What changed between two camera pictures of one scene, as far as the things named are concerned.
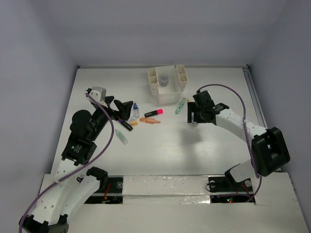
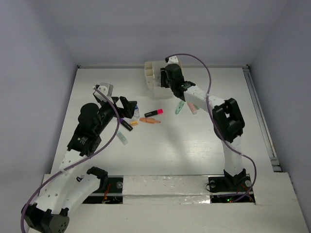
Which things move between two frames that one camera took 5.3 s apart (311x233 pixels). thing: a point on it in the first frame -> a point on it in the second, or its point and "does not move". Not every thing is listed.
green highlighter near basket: x=180 y=106 does not move
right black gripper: x=192 y=108 -> x=163 y=77
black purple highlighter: x=126 y=124 does not move
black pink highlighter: x=158 y=111 does not move
